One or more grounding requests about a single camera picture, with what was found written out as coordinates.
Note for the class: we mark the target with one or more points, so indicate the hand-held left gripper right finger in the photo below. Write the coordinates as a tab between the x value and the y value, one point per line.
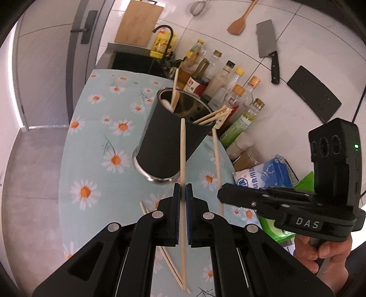
188	211

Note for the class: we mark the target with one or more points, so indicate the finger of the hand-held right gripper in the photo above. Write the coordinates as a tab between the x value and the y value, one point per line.
271	208
243	192

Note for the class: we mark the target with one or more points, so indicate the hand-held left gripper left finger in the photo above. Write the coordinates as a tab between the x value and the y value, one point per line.
177	211

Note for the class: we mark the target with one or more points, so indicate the wooden chopstick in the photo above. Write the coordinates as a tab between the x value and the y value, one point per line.
214	119
216	160
183	148
176	278
208	115
188	290

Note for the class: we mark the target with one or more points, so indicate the black metal utensil holder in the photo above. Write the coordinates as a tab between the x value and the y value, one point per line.
165	142

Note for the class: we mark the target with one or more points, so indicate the cream patterned spoon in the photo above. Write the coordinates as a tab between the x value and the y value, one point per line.
222	117

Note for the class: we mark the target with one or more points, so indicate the large cream ladle spoon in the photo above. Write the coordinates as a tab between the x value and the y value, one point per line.
175	88

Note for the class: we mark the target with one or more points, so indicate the person's right hand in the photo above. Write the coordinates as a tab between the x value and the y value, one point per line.
334	254

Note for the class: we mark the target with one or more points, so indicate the white blue salt bag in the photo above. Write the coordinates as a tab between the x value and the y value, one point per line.
281	171
251	177

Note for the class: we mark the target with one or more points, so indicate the green packet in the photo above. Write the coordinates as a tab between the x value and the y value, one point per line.
303	182

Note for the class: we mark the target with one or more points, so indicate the brown spice jar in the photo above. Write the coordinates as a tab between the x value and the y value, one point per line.
247	160

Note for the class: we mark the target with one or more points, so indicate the beige spice jar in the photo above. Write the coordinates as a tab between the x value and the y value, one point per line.
240	142

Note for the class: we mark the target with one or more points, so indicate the green label oil bottle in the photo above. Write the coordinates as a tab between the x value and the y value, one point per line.
243	122

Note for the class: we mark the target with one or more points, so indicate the short bottle gold cap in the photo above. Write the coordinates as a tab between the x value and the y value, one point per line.
236	97

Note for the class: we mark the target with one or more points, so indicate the daisy print tablecloth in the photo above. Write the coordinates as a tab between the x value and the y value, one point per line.
94	160

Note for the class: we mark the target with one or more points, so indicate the clear bottle orange cap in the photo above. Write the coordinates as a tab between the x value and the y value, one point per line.
253	85

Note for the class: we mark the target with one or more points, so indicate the clear bottle yellow cap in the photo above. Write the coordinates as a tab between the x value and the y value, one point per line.
238	78

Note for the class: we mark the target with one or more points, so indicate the red label sauce bottle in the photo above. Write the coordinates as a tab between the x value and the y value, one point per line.
194	84

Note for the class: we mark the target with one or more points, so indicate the clear bottle gold cap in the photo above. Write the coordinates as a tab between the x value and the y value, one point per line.
216	61

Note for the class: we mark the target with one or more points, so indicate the amber bottle yellow cap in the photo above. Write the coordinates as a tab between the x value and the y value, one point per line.
196	52

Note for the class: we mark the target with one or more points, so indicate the dark kitchen sink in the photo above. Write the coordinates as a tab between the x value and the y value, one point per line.
128	61

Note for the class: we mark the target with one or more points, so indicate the wooden spatula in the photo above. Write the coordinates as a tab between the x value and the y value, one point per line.
238	25

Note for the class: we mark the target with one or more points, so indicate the yellow dish soap bottle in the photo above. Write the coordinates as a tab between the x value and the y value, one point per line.
160	42

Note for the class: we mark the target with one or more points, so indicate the black faucet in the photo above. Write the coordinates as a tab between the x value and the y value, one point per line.
171	34

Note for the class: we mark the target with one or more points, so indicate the grey door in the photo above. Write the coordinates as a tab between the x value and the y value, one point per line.
83	62

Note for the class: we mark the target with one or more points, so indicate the metal mesh strainer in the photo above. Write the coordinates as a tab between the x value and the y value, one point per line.
197	8

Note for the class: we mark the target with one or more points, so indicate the wooden cutting board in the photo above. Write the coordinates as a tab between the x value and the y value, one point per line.
140	22

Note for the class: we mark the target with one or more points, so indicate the black wall panel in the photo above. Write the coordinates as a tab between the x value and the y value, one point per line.
314	94

